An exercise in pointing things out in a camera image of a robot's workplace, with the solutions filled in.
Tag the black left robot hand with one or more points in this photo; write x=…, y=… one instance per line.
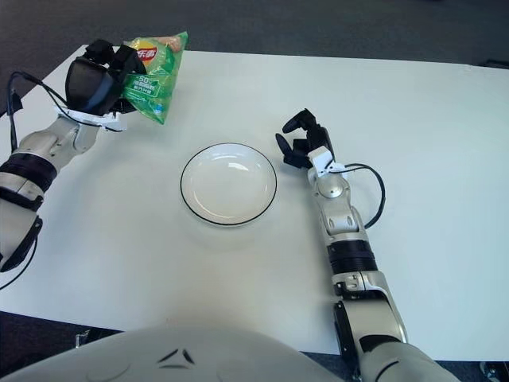
x=85, y=83

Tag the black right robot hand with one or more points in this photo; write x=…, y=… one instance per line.
x=320, y=135

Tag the green potato chip bag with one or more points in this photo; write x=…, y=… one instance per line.
x=159, y=83

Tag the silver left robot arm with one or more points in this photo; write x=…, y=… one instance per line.
x=43, y=143

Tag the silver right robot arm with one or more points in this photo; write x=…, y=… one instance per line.
x=334, y=189

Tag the white plate with black rim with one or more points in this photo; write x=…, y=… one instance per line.
x=228, y=185

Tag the grey robot torso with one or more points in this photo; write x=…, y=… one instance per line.
x=179, y=358

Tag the table caster wheel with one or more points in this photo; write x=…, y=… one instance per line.
x=492, y=374

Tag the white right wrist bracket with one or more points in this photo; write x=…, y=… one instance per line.
x=322, y=159

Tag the silver metal bracket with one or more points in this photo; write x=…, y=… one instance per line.
x=82, y=338

